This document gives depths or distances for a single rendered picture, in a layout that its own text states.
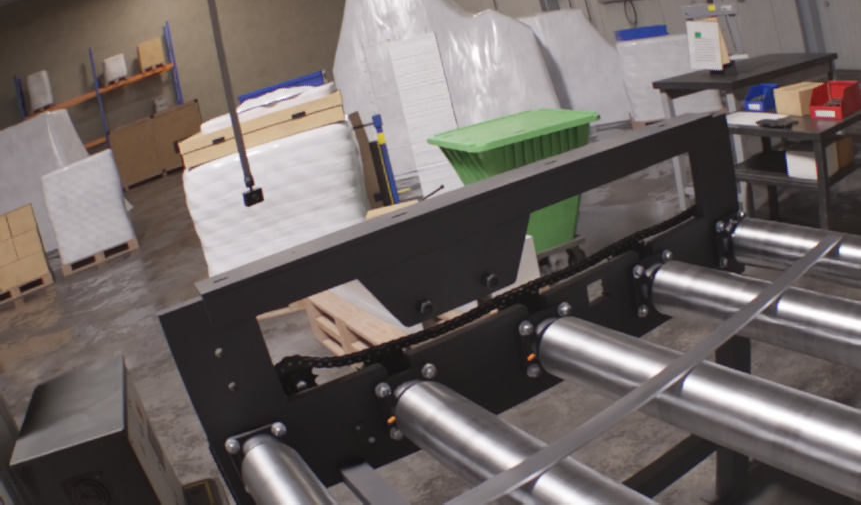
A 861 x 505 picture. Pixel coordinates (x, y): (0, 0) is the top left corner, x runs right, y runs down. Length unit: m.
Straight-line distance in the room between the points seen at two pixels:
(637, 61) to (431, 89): 3.52
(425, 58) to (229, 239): 1.76
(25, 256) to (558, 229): 6.84
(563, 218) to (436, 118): 1.32
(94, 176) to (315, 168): 5.10
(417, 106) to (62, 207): 5.52
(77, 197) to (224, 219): 4.73
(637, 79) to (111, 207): 6.50
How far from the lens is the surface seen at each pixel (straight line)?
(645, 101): 8.02
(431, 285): 1.28
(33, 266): 9.16
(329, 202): 4.57
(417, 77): 4.97
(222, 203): 4.64
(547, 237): 4.07
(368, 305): 3.60
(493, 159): 3.77
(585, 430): 0.97
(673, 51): 8.00
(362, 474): 1.27
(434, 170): 5.04
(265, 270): 1.16
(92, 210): 9.15
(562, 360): 1.29
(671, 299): 1.46
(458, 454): 1.05
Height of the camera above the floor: 1.45
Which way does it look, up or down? 14 degrees down
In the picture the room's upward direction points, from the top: 13 degrees counter-clockwise
